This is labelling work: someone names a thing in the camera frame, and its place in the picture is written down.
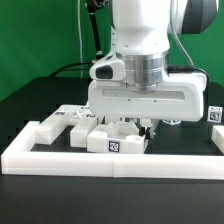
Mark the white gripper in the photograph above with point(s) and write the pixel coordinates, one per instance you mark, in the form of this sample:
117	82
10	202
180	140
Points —
137	86

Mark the white chair seat part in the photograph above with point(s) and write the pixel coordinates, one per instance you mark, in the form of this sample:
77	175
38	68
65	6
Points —
119	137

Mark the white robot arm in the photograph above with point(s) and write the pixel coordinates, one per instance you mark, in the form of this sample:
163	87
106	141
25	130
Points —
142	27

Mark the white H-shaped chair back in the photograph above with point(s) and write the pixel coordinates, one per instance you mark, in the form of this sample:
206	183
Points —
82	120

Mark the white tagged cube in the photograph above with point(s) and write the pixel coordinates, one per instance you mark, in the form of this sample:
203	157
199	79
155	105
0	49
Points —
214	114
172	122

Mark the white tagged cube far right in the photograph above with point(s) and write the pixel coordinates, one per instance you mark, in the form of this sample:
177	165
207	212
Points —
214	114

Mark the white block right edge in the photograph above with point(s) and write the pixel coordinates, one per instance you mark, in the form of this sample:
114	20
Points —
218	137

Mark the white U-shaped fence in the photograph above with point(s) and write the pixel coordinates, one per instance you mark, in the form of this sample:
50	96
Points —
20	159

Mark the black camera pole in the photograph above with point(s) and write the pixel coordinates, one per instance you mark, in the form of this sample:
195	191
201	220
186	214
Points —
92	6

